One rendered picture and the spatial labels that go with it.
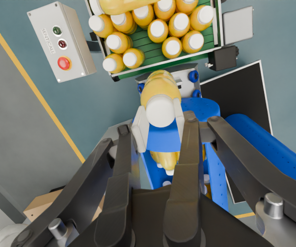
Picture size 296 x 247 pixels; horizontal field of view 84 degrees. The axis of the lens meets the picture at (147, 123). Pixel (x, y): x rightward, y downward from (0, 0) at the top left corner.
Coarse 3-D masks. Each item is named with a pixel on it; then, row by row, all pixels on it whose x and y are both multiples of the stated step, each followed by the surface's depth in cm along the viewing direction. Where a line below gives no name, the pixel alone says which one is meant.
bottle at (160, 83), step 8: (160, 72) 32; (168, 72) 35; (152, 80) 26; (160, 80) 25; (168, 80) 26; (144, 88) 26; (152, 88) 24; (160, 88) 23; (168, 88) 23; (176, 88) 25; (144, 96) 24; (152, 96) 23; (160, 96) 22; (168, 96) 22; (176, 96) 24; (144, 104) 24
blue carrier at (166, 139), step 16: (208, 112) 46; (160, 128) 44; (176, 128) 42; (160, 144) 45; (176, 144) 43; (208, 144) 45; (144, 160) 59; (208, 160) 47; (160, 176) 75; (224, 176) 55; (224, 192) 56; (224, 208) 58
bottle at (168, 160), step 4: (160, 152) 57; (164, 152) 57; (168, 152) 57; (172, 152) 58; (160, 156) 58; (164, 156) 57; (168, 156) 57; (172, 156) 58; (176, 156) 60; (160, 160) 60; (164, 160) 58; (168, 160) 58; (172, 160) 58; (176, 160) 60; (164, 164) 59; (168, 164) 59; (172, 164) 59; (164, 168) 61; (168, 168) 60; (172, 168) 60
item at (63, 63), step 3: (60, 57) 49; (63, 57) 49; (57, 60) 49; (60, 60) 49; (63, 60) 49; (66, 60) 49; (57, 63) 50; (60, 63) 49; (63, 63) 49; (66, 63) 49; (60, 66) 50; (63, 66) 50; (66, 66) 50; (63, 69) 50; (66, 69) 50
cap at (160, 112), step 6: (150, 102) 21; (156, 102) 21; (162, 102) 21; (168, 102) 21; (150, 108) 21; (156, 108) 21; (162, 108) 21; (168, 108) 21; (150, 114) 21; (156, 114) 21; (162, 114) 21; (168, 114) 21; (174, 114) 21; (150, 120) 22; (156, 120) 22; (162, 120) 22; (168, 120) 22; (156, 126) 22; (162, 126) 22
